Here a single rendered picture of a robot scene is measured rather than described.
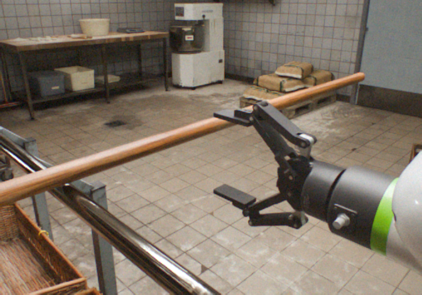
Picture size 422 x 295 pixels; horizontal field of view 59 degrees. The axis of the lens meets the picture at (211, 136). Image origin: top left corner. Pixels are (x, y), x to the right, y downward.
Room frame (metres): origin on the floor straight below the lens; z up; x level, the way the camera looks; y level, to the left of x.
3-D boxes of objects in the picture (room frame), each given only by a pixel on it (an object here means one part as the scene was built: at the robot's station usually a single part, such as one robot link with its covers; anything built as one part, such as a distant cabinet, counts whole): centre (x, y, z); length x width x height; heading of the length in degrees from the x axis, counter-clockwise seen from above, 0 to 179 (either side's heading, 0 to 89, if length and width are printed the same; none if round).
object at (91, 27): (5.53, 1.65, 1.01); 0.43 x 0.42 x 0.21; 135
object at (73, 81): (5.17, 1.90, 0.35); 0.50 x 0.36 x 0.24; 46
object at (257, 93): (4.97, -0.75, 0.22); 0.62 x 0.36 x 0.15; 140
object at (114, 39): (5.37, 1.70, 0.45); 2.20 x 0.80 x 0.90; 135
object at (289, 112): (5.05, -1.09, 0.07); 1.20 x 0.80 x 0.14; 135
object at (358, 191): (0.40, -0.18, 1.19); 0.12 x 0.06 x 0.09; 136
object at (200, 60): (6.23, 0.27, 0.66); 0.92 x 0.59 x 1.32; 135
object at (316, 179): (0.45, -0.13, 1.19); 0.09 x 0.07 x 0.08; 46
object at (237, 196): (0.55, -0.04, 1.12); 0.07 x 0.03 x 0.01; 46
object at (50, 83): (4.88, 2.20, 0.35); 0.50 x 0.36 x 0.24; 45
